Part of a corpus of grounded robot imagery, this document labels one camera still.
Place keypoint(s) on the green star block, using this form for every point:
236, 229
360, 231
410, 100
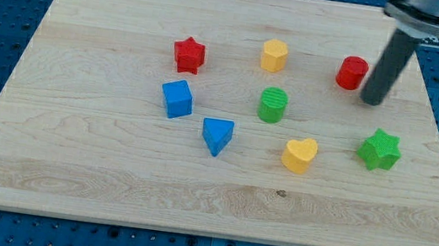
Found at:
381, 150

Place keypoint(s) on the yellow heart block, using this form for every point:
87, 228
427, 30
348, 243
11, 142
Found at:
298, 155

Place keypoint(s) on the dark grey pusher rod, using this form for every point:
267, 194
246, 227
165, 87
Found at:
395, 56

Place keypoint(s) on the blue triangle block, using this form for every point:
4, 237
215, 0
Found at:
217, 133

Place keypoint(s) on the green cylinder block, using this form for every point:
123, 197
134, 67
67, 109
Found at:
273, 102

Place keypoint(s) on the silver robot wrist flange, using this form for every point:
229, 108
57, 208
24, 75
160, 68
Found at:
416, 18

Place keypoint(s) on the red star block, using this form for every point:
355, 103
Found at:
189, 55

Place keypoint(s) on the yellow hexagon block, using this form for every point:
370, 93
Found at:
274, 55

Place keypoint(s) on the black white fiducial tag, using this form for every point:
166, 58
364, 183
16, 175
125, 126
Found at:
430, 42

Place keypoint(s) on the blue cube block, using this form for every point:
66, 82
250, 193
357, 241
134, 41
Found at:
177, 98

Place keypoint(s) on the wooden board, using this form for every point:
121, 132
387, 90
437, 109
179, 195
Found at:
84, 133

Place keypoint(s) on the red cylinder block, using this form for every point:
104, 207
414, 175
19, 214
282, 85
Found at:
352, 71

